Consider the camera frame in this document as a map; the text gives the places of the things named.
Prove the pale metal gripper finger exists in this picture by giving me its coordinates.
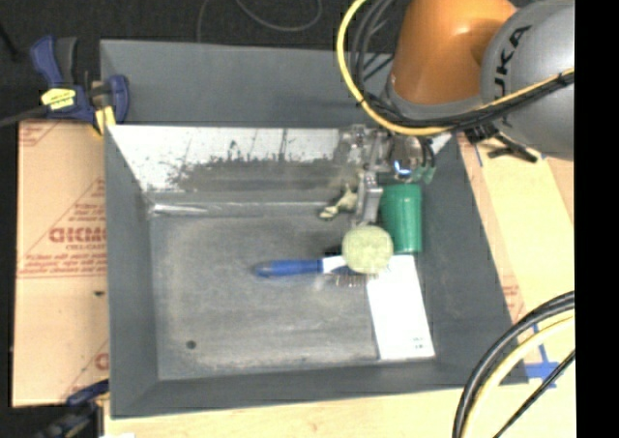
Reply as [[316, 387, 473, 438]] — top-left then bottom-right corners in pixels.
[[356, 171, 385, 228], [337, 125, 374, 170]]

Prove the pale yellow toy figure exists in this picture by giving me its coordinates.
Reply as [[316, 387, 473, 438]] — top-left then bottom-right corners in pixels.
[[318, 181, 360, 221]]

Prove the green plastic cup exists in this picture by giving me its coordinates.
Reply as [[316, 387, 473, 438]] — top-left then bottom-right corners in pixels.
[[378, 183, 425, 255]]

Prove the pale green fuzzy ball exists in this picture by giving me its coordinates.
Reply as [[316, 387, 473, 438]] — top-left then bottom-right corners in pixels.
[[340, 225, 395, 276]]

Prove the blue and white brush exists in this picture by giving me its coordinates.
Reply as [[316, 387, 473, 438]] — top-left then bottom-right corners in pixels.
[[252, 255, 379, 289]]

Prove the white flat box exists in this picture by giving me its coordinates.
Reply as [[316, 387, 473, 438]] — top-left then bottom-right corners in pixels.
[[364, 254, 437, 362]]

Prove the grey metal bin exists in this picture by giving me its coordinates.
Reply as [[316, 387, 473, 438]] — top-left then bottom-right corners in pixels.
[[99, 39, 529, 418]]

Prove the brown cardboard board, red print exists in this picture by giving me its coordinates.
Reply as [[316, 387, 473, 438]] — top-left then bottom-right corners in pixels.
[[12, 118, 575, 408]]

